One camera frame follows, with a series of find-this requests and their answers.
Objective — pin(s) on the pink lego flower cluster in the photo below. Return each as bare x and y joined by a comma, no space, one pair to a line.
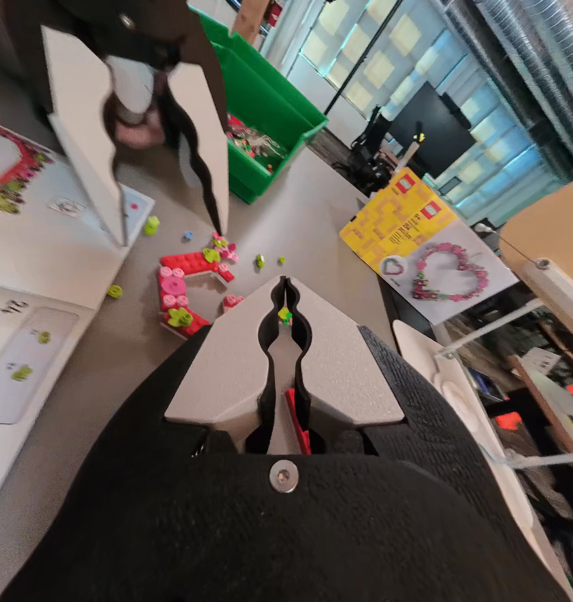
225,247

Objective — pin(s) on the lego instruction booklet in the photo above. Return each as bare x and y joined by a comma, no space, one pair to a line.
41,244

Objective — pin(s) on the curved red lego segment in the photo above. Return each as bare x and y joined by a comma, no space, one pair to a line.
298,418

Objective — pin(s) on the tan cardboard panel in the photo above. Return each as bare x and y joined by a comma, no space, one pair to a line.
550,221

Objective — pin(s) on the lime lego flower piece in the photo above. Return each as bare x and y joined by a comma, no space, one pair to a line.
284,314

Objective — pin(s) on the clear bag of lego pieces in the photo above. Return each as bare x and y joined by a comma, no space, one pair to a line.
256,141

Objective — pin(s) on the yellow lego set box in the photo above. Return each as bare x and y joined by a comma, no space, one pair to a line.
394,221

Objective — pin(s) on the green plastic bin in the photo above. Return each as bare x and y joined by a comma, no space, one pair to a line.
263,94

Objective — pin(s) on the black stand pole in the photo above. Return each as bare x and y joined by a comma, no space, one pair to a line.
362,56

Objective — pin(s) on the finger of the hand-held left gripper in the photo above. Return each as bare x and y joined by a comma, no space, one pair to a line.
206,141
79,117

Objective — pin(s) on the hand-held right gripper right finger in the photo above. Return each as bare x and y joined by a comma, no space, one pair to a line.
347,376

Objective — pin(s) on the silver ventilation duct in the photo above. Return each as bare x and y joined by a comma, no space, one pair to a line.
540,47

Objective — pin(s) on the black computer monitor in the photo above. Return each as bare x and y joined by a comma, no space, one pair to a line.
432,131

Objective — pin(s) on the red lego segment pink flowers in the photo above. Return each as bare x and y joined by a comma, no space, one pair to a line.
173,291

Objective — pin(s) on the person's left hand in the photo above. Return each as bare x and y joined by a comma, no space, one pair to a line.
140,131

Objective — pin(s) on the wooden post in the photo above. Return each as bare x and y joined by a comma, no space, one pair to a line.
251,21

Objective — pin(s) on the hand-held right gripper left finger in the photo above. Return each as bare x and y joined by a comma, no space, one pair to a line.
230,376

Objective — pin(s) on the small pink lego flower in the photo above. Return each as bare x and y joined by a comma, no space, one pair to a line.
232,302

